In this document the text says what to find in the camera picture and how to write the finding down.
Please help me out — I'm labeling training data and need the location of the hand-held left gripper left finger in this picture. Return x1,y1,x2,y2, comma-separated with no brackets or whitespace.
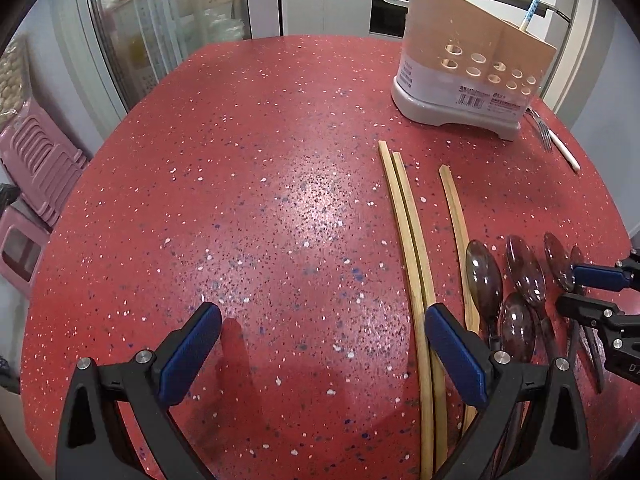
55,301,223,480

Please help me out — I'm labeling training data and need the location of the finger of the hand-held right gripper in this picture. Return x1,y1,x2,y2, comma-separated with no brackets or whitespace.
556,294,640,333
572,249,640,292

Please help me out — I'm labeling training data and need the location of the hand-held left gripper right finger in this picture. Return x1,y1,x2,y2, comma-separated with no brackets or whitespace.
424,302,593,480

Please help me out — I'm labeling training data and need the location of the wooden chopstick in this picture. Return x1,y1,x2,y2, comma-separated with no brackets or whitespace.
378,140,435,480
438,164,481,434
392,152,449,480

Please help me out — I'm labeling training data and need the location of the beige utensil holder grey base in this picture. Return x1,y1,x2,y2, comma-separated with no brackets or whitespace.
390,0,558,141

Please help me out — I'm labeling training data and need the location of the pink plastic stool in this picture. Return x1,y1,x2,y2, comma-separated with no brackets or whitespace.
0,200,57,302

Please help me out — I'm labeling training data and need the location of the stack of pink plastic stools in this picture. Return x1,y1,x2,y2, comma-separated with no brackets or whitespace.
0,97,92,233

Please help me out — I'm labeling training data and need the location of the blue white patterned chopstick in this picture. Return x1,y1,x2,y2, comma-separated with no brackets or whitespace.
519,0,544,31

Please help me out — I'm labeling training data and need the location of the sliding glass door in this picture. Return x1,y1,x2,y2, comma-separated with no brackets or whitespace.
82,0,252,111

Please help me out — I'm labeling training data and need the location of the clear bag of beige goods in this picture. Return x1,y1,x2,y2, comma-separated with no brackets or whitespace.
0,34,32,117

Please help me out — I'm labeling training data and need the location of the black built-in oven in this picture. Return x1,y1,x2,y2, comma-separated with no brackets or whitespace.
369,0,411,39

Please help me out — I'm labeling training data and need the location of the grey kitchen base cabinet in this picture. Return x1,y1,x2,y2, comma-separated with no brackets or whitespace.
279,0,374,39

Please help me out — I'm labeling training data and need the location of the white handled metal fork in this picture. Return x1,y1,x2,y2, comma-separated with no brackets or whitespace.
525,107,581,174

